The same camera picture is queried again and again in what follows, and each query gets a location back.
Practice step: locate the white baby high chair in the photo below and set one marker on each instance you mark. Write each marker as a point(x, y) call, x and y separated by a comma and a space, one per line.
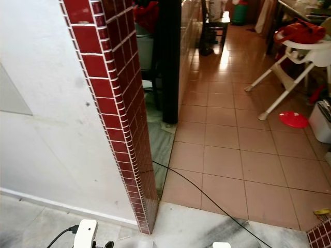
point(297, 51)

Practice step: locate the red round plastic plate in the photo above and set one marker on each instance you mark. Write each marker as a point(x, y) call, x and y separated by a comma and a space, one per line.
point(294, 120)

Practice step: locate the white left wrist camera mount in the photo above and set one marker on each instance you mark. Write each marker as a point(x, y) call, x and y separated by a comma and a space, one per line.
point(85, 233)

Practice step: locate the small red object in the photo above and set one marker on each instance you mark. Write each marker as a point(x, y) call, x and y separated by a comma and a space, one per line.
point(318, 94)

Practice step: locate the small yellow object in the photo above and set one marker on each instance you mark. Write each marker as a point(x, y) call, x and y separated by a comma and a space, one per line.
point(322, 211)

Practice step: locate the grey container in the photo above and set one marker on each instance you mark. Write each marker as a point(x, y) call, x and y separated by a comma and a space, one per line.
point(145, 51)

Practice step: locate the white plastic box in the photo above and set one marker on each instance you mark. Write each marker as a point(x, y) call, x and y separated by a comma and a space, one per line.
point(321, 123)

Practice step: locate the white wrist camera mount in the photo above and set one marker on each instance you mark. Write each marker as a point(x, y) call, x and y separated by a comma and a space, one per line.
point(221, 245)
point(85, 233)

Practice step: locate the green bin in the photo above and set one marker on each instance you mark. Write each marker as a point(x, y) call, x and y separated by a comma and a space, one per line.
point(240, 13)

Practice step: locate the black wooden chair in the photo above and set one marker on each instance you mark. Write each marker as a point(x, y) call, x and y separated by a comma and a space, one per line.
point(213, 31)

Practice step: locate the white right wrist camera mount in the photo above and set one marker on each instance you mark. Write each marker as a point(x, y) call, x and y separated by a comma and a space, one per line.
point(221, 245)

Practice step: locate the red bag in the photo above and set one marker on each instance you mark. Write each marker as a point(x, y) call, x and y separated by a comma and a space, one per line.
point(302, 31)

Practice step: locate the red hanging cloth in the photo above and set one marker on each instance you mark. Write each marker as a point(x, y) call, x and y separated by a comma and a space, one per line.
point(146, 18)

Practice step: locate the black pillar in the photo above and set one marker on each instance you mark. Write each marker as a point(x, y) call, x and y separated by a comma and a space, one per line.
point(169, 62)

